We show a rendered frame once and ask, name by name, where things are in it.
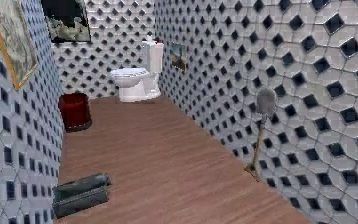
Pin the dark framed wall picture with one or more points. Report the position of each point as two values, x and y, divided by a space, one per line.
67 20

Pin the small white bottle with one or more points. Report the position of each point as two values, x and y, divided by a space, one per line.
149 38

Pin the small landscape wall picture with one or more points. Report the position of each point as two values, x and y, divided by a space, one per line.
178 56

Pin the grey floor lamp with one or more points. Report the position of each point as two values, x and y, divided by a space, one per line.
265 103

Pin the white toilet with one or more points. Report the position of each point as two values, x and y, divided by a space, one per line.
137 80

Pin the gold framed wall picture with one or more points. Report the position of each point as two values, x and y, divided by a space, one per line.
13 40

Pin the dark red trash can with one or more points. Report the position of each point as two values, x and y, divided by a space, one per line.
74 111

